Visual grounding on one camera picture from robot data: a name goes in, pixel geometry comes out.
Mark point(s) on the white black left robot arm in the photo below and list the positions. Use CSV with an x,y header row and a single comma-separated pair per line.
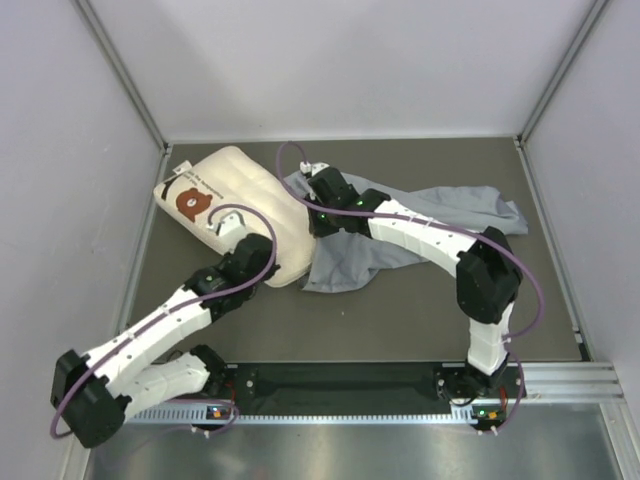
x,y
96,392

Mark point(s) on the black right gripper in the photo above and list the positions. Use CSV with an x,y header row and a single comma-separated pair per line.
x,y
316,229

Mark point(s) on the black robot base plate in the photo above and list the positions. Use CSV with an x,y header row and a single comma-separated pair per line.
x,y
433,381

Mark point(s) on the right rear aluminium post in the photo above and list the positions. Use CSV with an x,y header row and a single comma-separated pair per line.
x,y
577,42

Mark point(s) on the aluminium front frame rail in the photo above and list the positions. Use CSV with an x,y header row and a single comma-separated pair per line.
x,y
572,382

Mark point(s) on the white pillow care tag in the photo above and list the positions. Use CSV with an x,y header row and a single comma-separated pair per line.
x,y
182,167

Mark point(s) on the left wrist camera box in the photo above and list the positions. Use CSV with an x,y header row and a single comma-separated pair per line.
x,y
230,229

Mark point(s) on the aluminium post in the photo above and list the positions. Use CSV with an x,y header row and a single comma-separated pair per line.
x,y
90,17
577,42

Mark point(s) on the left rear aluminium post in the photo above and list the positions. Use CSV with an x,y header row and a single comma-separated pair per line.
x,y
90,17

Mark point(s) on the slotted grey cable duct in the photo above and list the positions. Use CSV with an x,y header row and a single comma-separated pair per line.
x,y
215,414

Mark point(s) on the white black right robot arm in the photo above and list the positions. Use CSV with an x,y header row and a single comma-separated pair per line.
x,y
487,282

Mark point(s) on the grey fabric pillowcase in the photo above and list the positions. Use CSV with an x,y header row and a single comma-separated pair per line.
x,y
346,262

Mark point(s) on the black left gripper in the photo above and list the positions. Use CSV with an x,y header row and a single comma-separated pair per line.
x,y
268,267

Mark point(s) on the cream bear print pillow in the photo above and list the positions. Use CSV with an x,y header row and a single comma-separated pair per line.
x,y
229,176

